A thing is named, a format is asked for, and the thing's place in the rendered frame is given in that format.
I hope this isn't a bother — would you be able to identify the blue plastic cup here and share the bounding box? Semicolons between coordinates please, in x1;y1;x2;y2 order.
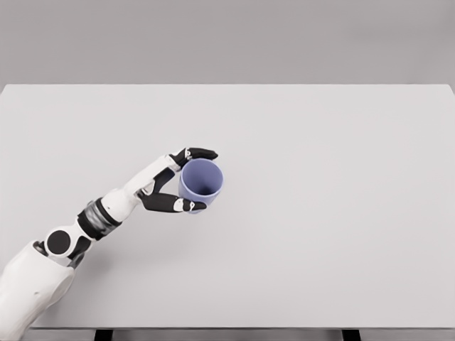
178;158;225;215

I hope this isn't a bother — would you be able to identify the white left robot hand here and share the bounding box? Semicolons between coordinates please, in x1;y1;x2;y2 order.
123;146;219;215

